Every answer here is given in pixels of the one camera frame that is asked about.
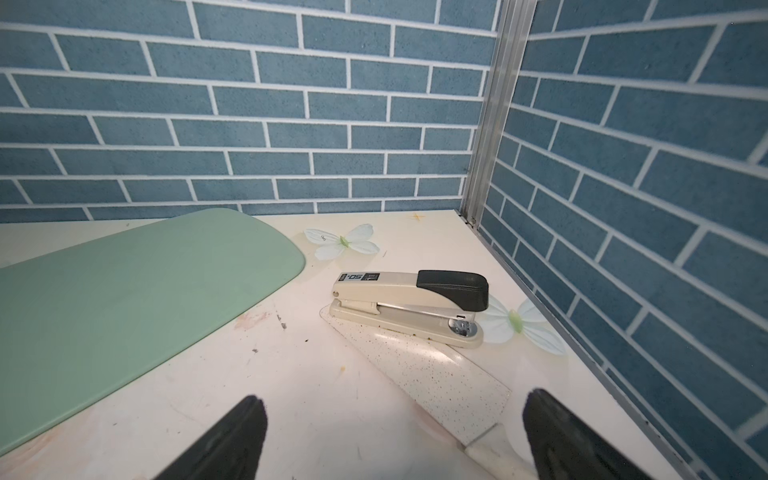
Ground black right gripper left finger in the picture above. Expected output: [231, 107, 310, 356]
[156, 395, 268, 480]

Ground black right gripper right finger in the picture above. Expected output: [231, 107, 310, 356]
[522, 388, 651, 480]

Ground white speckled cleaver knife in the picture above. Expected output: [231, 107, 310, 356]
[320, 304, 537, 479]

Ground mint green cutting board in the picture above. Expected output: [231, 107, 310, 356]
[1, 209, 305, 452]

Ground beige and black stapler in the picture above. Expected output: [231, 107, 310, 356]
[329, 270, 489, 349]

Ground aluminium right corner post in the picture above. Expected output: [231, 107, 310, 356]
[460, 0, 537, 229]

